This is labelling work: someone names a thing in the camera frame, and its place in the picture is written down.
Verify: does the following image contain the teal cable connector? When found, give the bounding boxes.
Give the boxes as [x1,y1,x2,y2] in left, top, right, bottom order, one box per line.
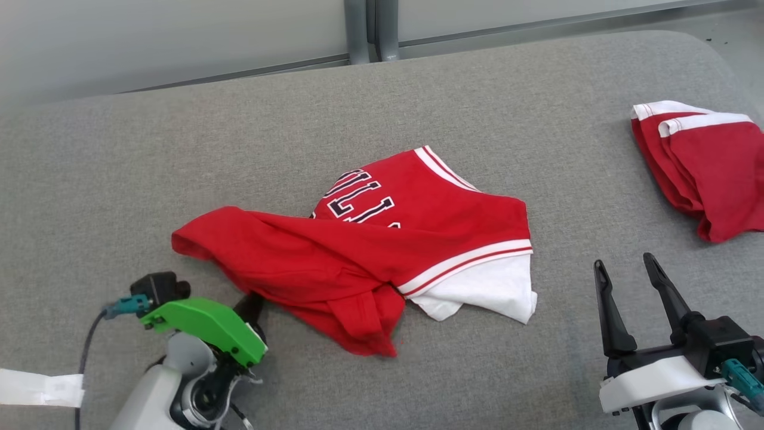
[719,358,764,414]
[103,294,151,321]

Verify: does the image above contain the red jersey with white sleeves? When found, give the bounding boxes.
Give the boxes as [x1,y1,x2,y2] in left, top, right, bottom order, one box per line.
[171,145,538,358]

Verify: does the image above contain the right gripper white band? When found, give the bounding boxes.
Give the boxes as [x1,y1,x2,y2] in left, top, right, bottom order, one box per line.
[594,253,726,414]

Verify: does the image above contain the grey wall base rail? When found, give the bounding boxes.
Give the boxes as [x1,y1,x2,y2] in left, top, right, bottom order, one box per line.
[119,54,350,94]
[399,0,747,50]

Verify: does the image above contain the red shorts with white bands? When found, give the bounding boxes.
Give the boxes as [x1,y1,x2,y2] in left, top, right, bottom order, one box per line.
[631,100,764,244]

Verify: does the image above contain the white paper cable label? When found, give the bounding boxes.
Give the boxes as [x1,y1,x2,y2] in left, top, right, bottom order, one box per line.
[0,368,84,408]

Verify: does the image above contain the grey round-capped post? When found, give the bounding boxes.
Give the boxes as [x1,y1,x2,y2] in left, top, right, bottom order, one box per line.
[343,0,371,65]
[375,0,401,62]

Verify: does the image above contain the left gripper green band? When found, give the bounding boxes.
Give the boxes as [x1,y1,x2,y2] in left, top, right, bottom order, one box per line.
[140,292,267,367]

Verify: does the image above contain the grey fabric sofa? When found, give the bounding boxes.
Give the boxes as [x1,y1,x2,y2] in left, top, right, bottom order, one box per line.
[0,30,764,430]

